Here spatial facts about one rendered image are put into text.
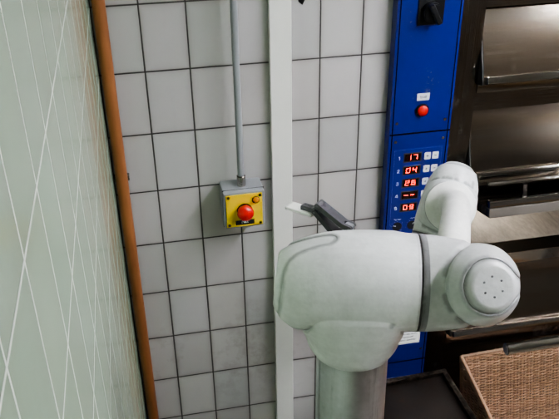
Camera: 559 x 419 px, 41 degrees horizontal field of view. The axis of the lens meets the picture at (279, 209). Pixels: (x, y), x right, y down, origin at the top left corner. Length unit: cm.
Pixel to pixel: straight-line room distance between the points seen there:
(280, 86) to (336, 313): 88
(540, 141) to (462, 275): 117
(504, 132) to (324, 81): 52
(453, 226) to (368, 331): 41
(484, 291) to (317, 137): 97
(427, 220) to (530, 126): 62
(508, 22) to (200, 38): 74
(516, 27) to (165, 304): 113
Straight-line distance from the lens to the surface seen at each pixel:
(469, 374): 231
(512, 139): 204
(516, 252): 224
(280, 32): 170
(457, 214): 137
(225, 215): 180
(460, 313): 96
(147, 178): 181
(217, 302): 203
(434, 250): 97
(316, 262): 96
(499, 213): 194
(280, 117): 177
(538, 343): 193
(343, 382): 105
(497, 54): 191
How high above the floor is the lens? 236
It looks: 30 degrees down
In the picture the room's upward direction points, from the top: 1 degrees counter-clockwise
